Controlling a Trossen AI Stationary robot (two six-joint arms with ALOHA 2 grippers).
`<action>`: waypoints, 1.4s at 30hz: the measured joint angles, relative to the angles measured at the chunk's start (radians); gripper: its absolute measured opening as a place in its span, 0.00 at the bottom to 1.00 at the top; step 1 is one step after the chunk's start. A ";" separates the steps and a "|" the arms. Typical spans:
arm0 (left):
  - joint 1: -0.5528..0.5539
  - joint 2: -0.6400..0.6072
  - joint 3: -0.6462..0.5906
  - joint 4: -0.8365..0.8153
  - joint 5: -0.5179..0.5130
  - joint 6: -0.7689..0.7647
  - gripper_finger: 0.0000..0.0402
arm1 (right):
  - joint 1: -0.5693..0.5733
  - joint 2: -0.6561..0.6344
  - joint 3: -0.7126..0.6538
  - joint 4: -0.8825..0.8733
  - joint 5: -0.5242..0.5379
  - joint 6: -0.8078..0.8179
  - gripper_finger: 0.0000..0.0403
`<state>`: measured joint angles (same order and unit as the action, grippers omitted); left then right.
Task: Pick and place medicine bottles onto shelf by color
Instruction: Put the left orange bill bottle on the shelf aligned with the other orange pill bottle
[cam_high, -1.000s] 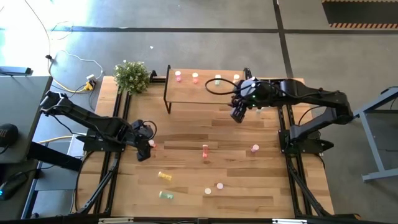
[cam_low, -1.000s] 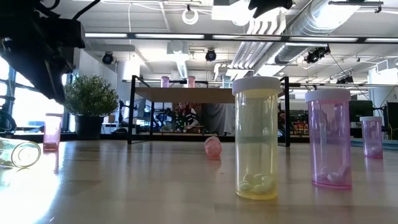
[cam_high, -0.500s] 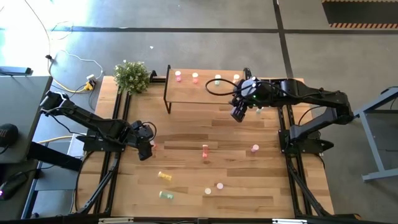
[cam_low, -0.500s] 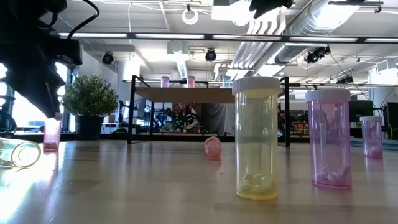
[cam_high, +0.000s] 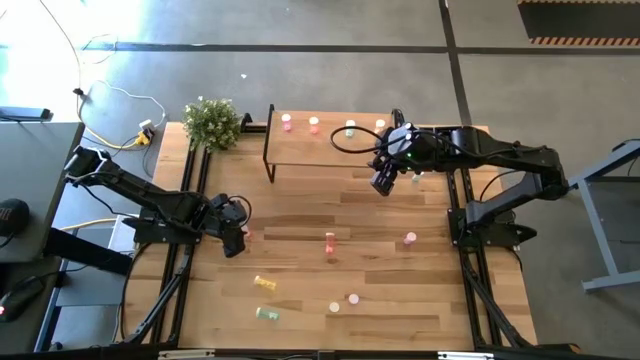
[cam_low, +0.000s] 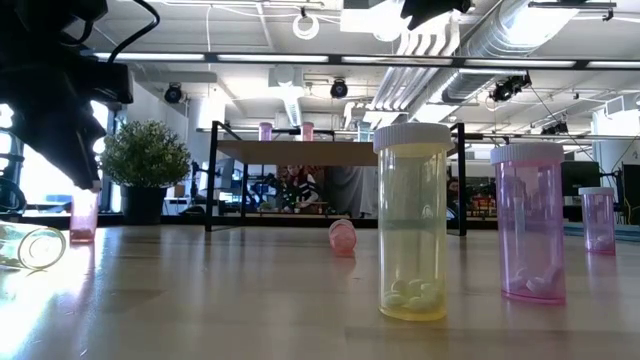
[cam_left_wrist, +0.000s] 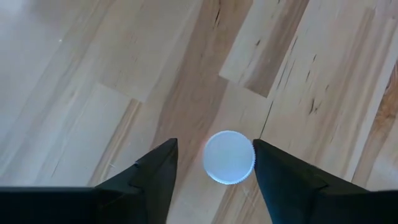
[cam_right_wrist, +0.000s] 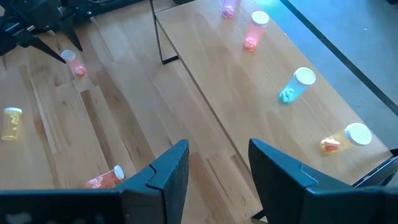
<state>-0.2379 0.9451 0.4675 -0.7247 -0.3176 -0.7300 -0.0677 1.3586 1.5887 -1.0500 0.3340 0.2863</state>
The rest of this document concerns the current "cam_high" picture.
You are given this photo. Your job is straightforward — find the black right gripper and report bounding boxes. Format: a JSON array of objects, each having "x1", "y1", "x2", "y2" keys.
[{"x1": 370, "y1": 122, "x2": 432, "y2": 197}]

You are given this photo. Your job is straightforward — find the wooden shelf black metal legs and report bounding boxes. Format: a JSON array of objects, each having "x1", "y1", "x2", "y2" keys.
[{"x1": 263, "y1": 103, "x2": 407, "y2": 184}]

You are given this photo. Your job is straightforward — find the green potted plant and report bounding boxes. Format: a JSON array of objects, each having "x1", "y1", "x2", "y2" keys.
[{"x1": 181, "y1": 96, "x2": 243, "y2": 153}]

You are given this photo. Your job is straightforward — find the white flat board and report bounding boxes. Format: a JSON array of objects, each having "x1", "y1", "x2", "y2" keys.
[{"x1": 108, "y1": 213, "x2": 141, "y2": 254}]

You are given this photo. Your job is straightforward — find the black desk foot beam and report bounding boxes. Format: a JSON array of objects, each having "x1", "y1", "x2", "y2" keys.
[{"x1": 43, "y1": 227, "x2": 135, "y2": 277}]

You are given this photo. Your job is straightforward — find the grey desk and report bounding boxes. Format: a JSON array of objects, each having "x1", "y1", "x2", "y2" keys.
[{"x1": 0, "y1": 121, "x2": 86, "y2": 265}]

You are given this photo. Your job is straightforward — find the black cap red logo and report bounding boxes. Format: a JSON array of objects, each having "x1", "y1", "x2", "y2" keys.
[{"x1": 0, "y1": 198, "x2": 30, "y2": 238}]

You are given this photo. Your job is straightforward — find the black mat hazard stripe edge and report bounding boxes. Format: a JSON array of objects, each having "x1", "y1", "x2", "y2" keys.
[{"x1": 516, "y1": 0, "x2": 640, "y2": 47}]

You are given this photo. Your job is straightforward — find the black computer mouse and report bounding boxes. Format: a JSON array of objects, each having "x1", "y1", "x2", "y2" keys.
[{"x1": 0, "y1": 275, "x2": 47, "y2": 324}]

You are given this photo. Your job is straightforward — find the dark flat device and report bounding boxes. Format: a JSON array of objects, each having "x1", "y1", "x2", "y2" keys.
[{"x1": 0, "y1": 105, "x2": 53, "y2": 123}]

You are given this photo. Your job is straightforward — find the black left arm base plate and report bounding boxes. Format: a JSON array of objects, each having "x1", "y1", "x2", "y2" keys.
[{"x1": 122, "y1": 204, "x2": 207, "y2": 246}]

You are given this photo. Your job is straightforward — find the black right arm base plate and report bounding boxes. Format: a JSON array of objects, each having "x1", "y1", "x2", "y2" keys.
[{"x1": 447, "y1": 206, "x2": 539, "y2": 250}]

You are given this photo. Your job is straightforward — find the yellow floor cable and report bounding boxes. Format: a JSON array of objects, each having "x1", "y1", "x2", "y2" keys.
[
  {"x1": 38, "y1": 0, "x2": 151, "y2": 151},
  {"x1": 58, "y1": 217, "x2": 118, "y2": 233}
]

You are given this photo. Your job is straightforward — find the silver frame bracket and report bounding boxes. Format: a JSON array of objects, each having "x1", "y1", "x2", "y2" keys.
[
  {"x1": 438, "y1": 350, "x2": 495, "y2": 360},
  {"x1": 158, "y1": 349, "x2": 216, "y2": 360}
]

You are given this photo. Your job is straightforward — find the white floor cable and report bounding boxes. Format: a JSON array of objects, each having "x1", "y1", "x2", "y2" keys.
[{"x1": 78, "y1": 33, "x2": 168, "y2": 129}]

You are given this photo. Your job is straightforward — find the blue-grey metal frame table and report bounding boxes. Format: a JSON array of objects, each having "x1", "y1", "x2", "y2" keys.
[{"x1": 551, "y1": 138, "x2": 640, "y2": 294}]

